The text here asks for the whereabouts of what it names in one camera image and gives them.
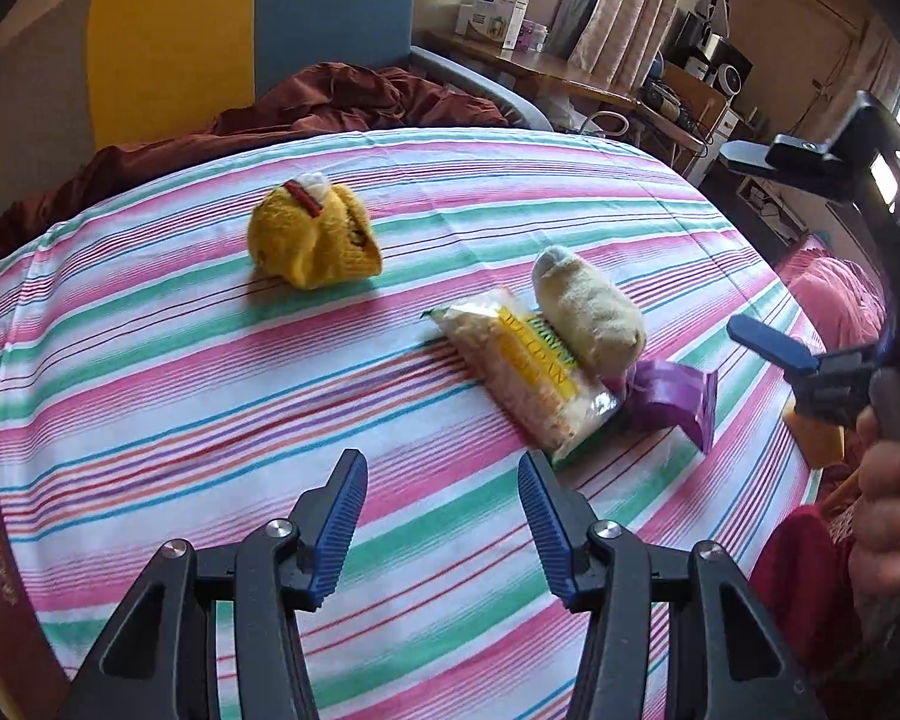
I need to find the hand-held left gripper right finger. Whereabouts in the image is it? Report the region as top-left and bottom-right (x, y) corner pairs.
(517, 454), (826, 720)

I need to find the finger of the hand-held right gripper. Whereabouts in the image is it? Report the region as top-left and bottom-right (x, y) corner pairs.
(727, 315), (890, 428)

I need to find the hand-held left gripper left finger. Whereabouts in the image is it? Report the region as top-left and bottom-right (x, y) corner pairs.
(60, 448), (368, 720)

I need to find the red and gold box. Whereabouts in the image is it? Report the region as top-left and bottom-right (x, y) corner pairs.
(0, 386), (72, 720)

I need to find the person's right hand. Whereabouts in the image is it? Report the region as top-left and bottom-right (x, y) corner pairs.
(847, 390), (900, 616)

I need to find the pink cloth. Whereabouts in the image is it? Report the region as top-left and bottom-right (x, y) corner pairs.
(784, 236), (890, 361)

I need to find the purple snack packet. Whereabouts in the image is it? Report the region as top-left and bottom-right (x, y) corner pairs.
(621, 358), (719, 455)

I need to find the orange sponge wedge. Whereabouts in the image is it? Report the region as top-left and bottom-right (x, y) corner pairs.
(782, 399), (848, 470)

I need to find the yellow snack packet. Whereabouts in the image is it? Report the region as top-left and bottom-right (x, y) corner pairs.
(422, 286), (622, 470)

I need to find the beige rolled sock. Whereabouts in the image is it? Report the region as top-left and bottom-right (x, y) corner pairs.
(532, 245), (648, 376)

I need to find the striped bed sheet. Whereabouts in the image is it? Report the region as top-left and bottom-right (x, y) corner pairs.
(0, 127), (826, 720)

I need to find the red quilted jacket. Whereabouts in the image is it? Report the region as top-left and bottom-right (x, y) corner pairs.
(750, 457), (900, 720)

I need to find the black stereo set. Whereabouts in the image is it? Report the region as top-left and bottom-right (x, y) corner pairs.
(675, 0), (755, 95)

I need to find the wooden desk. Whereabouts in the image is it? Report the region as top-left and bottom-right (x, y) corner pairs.
(420, 30), (721, 166)

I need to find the beige patterned curtain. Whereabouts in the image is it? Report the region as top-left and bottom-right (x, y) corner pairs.
(551, 0), (695, 91)

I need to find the maroon blanket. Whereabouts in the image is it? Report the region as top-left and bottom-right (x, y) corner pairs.
(0, 64), (511, 278)

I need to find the white cardboard box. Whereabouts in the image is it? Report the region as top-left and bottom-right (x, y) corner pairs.
(454, 0), (530, 46)

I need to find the yellow blue grey chair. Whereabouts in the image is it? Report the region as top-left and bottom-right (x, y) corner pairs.
(0, 0), (417, 218)

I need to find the grey bed rail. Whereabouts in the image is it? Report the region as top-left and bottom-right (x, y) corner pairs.
(409, 45), (552, 132)

